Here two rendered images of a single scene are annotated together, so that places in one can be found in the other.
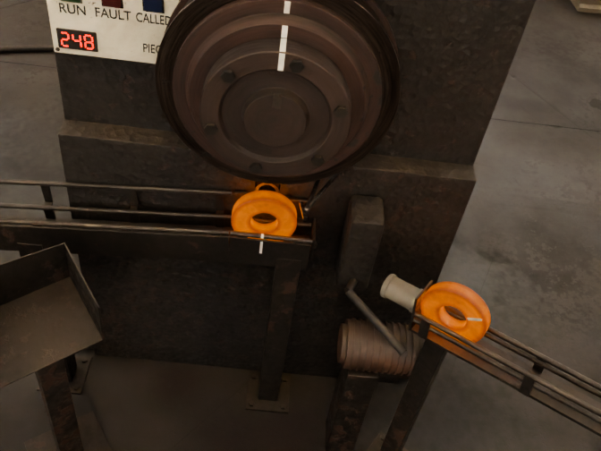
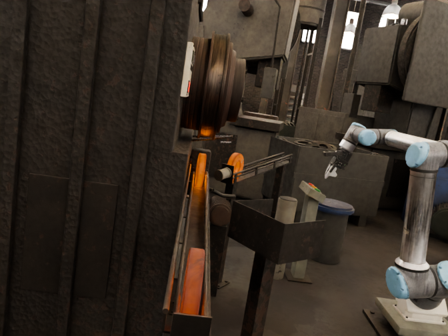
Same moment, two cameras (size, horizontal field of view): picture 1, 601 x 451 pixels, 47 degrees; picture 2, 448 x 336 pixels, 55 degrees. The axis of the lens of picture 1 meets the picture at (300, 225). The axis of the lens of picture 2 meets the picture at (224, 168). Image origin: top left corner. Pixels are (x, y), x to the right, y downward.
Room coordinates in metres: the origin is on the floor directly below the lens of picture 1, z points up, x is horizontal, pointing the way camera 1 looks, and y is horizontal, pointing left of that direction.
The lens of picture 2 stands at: (1.04, 2.01, 1.09)
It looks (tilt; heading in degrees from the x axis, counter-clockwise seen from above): 10 degrees down; 270
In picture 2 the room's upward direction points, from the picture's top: 9 degrees clockwise
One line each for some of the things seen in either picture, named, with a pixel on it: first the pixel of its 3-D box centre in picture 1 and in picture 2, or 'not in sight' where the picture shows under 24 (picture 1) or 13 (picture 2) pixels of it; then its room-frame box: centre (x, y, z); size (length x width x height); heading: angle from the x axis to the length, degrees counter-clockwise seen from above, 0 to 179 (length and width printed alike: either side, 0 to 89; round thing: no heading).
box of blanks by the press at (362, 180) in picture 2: not in sight; (317, 177); (0.06, -2.46, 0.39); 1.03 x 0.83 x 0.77; 19
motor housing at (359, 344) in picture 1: (368, 390); (213, 245); (1.04, -0.25, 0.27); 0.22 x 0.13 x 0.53; 94
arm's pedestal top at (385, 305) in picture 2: not in sight; (415, 319); (-0.07, -0.09, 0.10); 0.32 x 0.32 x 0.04; 2
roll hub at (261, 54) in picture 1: (275, 113); (235, 90); (1.05, 0.08, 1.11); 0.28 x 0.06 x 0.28; 94
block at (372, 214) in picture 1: (359, 242); (197, 172); (1.18, -0.15, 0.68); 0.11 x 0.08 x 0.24; 4
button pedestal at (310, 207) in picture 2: not in sight; (305, 231); (0.47, -0.65, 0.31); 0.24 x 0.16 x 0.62; 94
